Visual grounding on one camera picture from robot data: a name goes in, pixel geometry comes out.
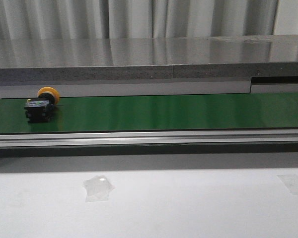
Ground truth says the yellow push button switch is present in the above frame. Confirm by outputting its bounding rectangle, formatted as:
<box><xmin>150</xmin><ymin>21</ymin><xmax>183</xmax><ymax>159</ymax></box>
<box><xmin>24</xmin><ymin>87</ymin><xmax>60</xmax><ymax>123</ymax></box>

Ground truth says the clear tape patch left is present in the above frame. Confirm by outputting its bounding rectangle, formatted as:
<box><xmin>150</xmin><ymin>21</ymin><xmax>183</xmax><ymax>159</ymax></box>
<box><xmin>83</xmin><ymin>176</ymin><xmax>115</xmax><ymax>202</ymax></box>

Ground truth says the grey speckled stone countertop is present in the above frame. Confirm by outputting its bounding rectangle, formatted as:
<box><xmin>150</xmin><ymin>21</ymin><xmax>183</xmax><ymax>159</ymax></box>
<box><xmin>0</xmin><ymin>35</ymin><xmax>298</xmax><ymax>85</ymax></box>

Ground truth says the green conveyor belt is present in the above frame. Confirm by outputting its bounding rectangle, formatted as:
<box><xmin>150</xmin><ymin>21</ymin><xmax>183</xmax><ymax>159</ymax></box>
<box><xmin>0</xmin><ymin>93</ymin><xmax>298</xmax><ymax>134</ymax></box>

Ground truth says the grey cabinet front panel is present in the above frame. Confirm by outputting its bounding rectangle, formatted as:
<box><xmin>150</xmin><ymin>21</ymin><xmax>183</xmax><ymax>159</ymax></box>
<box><xmin>0</xmin><ymin>76</ymin><xmax>298</xmax><ymax>99</ymax></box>

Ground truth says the clear tape strip right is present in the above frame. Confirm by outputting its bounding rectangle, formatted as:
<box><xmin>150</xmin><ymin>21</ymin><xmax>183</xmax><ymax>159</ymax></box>
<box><xmin>277</xmin><ymin>175</ymin><xmax>298</xmax><ymax>195</ymax></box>

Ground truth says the white pleated curtain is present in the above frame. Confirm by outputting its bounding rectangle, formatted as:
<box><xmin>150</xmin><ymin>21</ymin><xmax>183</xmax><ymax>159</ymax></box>
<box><xmin>0</xmin><ymin>0</ymin><xmax>298</xmax><ymax>39</ymax></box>

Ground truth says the aluminium conveyor side rail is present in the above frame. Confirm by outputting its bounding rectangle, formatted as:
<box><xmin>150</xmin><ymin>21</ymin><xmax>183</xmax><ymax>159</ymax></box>
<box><xmin>0</xmin><ymin>128</ymin><xmax>298</xmax><ymax>148</ymax></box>

